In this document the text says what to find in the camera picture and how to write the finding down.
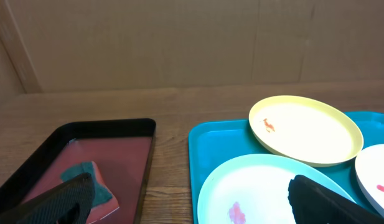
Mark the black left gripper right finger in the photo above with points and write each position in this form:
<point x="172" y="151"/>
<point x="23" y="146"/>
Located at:
<point x="312" y="203"/>

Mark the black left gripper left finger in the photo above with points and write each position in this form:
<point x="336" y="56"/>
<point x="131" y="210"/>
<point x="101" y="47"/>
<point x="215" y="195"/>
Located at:
<point x="69" y="202"/>

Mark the light blue plate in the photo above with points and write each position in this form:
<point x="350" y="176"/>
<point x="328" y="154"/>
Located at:
<point x="254" y="189"/>

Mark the yellow plate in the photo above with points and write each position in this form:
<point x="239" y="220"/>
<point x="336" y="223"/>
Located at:
<point x="306" y="130"/>

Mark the black tray with red water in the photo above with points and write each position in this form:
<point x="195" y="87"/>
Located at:
<point x="121" y="151"/>

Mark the teal plastic tray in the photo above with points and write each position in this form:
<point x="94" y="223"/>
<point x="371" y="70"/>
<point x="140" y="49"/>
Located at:
<point x="213" y="143"/>

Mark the white plate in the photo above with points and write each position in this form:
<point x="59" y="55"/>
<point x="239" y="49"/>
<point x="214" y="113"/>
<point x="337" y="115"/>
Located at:
<point x="369" y="167"/>

